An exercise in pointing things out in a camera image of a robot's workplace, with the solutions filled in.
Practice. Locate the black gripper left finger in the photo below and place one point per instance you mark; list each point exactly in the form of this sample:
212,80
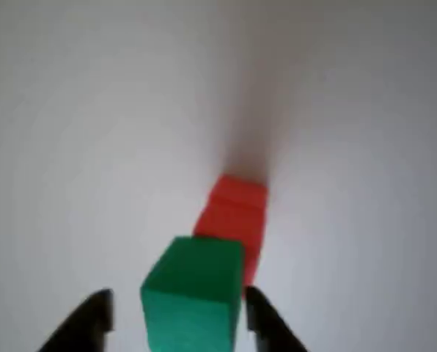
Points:
83,322

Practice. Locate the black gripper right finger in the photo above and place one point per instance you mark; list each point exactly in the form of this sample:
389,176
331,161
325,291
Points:
270,326

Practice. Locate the green cube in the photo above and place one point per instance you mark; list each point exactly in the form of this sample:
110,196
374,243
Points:
193,293

